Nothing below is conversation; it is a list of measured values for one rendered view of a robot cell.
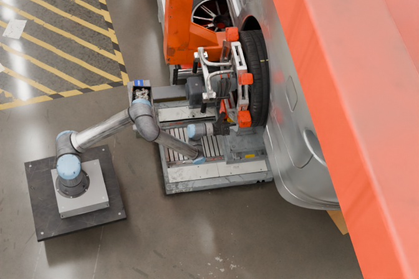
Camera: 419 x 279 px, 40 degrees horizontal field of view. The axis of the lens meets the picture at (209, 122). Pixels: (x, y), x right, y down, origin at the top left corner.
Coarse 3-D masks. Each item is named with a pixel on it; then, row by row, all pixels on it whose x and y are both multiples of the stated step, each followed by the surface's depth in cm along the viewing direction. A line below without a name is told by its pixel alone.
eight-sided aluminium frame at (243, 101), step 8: (224, 40) 393; (224, 48) 399; (232, 48) 373; (240, 48) 374; (224, 56) 406; (240, 56) 372; (240, 72) 365; (240, 88) 367; (232, 96) 414; (240, 96) 368; (232, 104) 411; (240, 104) 370; (248, 104) 372; (232, 112) 402
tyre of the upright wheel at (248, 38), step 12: (240, 36) 383; (252, 36) 376; (252, 48) 367; (264, 48) 368; (252, 60) 363; (264, 60) 365; (252, 72) 363; (264, 72) 363; (252, 84) 365; (264, 84) 364; (252, 96) 369; (264, 96) 366; (252, 108) 372; (264, 108) 371; (252, 120) 379; (264, 120) 383
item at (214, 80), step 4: (216, 76) 385; (220, 76) 385; (224, 76) 386; (228, 76) 386; (212, 80) 384; (216, 80) 385; (232, 80) 386; (236, 80) 387; (212, 84) 384; (216, 84) 385; (232, 84) 386; (236, 84) 388; (216, 88) 387; (232, 88) 389; (236, 88) 392
